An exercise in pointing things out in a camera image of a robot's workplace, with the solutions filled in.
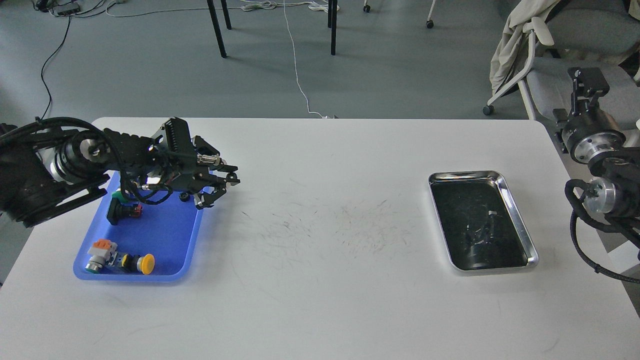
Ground blue plastic tray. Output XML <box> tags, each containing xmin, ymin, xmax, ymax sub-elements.
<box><xmin>72</xmin><ymin>172</ymin><xmax>203</xmax><ymax>283</ymax></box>

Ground black selector switch red terminals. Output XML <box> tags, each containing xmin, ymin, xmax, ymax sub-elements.
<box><xmin>106</xmin><ymin>197</ymin><xmax>143</xmax><ymax>226</ymax></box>

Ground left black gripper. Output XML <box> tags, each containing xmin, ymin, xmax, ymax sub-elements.
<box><xmin>170</xmin><ymin>150</ymin><xmax>241</xmax><ymax>210</ymax></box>

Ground yellow mushroom push button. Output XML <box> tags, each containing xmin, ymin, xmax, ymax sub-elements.
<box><xmin>114</xmin><ymin>253</ymin><xmax>156</xmax><ymax>275</ymax></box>

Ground black table leg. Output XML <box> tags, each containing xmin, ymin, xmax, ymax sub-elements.
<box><xmin>327</xmin><ymin>0</ymin><xmax>339</xmax><ymax>56</ymax></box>
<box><xmin>206</xmin><ymin>0</ymin><xmax>233</xmax><ymax>59</ymax></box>

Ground black floor cable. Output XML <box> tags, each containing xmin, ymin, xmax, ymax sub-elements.
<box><xmin>40</xmin><ymin>0</ymin><xmax>108</xmax><ymax>121</ymax></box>

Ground grey office chair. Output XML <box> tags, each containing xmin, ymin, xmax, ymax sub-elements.
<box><xmin>482</xmin><ymin>0</ymin><xmax>639</xmax><ymax>132</ymax></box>

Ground black power strip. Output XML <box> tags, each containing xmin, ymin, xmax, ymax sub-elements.
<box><xmin>32</xmin><ymin>0</ymin><xmax>81</xmax><ymax>17</ymax></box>

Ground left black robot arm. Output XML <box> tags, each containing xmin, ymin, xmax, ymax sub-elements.
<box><xmin>0</xmin><ymin>117</ymin><xmax>240</xmax><ymax>228</ymax></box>

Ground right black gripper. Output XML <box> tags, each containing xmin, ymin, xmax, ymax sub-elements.
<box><xmin>553</xmin><ymin>67</ymin><xmax>626</xmax><ymax>165</ymax></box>

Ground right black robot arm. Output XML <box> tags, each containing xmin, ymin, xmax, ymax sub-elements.
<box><xmin>553</xmin><ymin>67</ymin><xmax>640</xmax><ymax>284</ymax></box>

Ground white floor cable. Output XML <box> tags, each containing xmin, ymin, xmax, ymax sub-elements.
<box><xmin>241</xmin><ymin>0</ymin><xmax>341</xmax><ymax>120</ymax></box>

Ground black table leg left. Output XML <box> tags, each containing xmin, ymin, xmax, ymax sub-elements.
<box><xmin>206</xmin><ymin>0</ymin><xmax>233</xmax><ymax>59</ymax></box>

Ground beige jacket on chair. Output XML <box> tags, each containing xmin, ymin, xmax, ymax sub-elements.
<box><xmin>489</xmin><ymin>0</ymin><xmax>558</xmax><ymax>95</ymax></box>

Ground black table leg right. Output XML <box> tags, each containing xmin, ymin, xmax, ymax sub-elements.
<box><xmin>327</xmin><ymin>0</ymin><xmax>339</xmax><ymax>56</ymax></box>

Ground grey switch orange top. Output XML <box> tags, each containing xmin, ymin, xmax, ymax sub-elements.
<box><xmin>84</xmin><ymin>238</ymin><xmax>118</xmax><ymax>274</ymax></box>

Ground stainless steel tray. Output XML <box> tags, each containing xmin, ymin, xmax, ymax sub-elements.
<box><xmin>428</xmin><ymin>170</ymin><xmax>540</xmax><ymax>276</ymax></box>

